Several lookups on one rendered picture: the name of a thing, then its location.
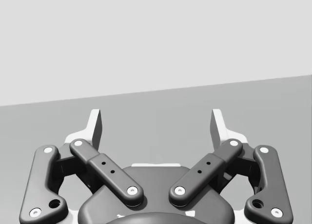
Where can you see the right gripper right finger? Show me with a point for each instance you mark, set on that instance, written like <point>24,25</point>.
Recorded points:
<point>207,168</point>

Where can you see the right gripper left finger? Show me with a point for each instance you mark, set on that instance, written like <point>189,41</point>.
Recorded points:
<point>107,170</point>

